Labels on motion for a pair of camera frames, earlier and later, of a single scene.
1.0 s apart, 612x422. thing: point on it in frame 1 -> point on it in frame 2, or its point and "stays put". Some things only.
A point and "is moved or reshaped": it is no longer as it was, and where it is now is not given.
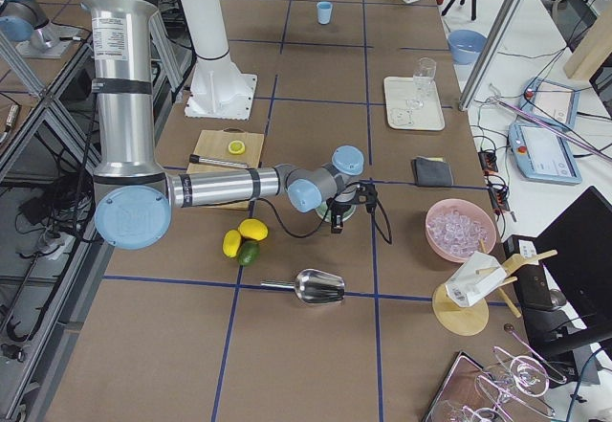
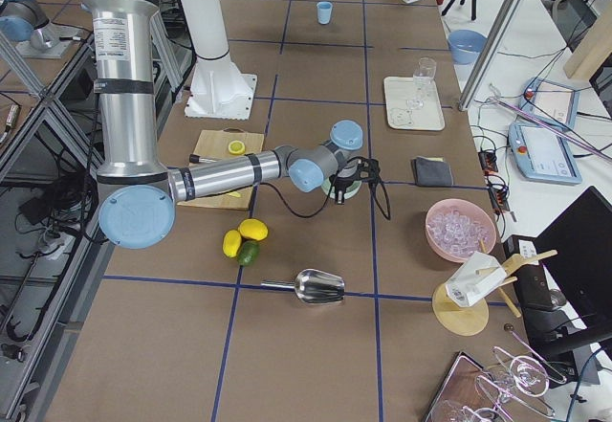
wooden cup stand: (463, 321) stays put
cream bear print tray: (413, 103) stays put
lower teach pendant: (542, 154) stays put
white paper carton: (466, 285) stays put
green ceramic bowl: (327, 215) is moved or reshaped
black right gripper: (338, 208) -> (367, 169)
